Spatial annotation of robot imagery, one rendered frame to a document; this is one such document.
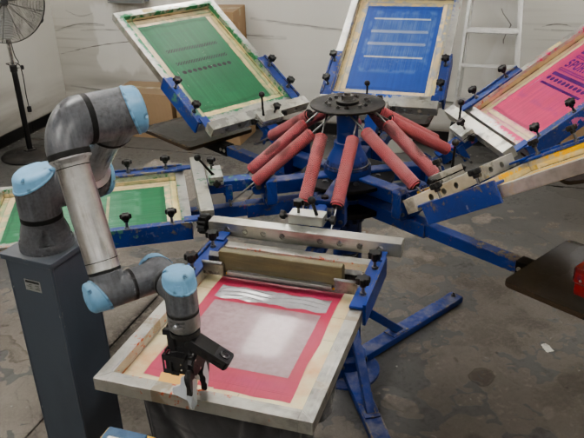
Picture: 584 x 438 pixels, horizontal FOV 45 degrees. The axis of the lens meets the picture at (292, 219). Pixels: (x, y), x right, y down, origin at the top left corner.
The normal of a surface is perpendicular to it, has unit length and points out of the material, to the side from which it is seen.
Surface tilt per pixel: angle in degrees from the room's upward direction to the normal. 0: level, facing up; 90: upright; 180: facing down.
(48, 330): 90
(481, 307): 0
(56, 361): 90
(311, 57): 90
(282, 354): 0
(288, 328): 0
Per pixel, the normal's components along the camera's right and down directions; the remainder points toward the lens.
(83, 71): -0.32, 0.42
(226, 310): -0.04, -0.90
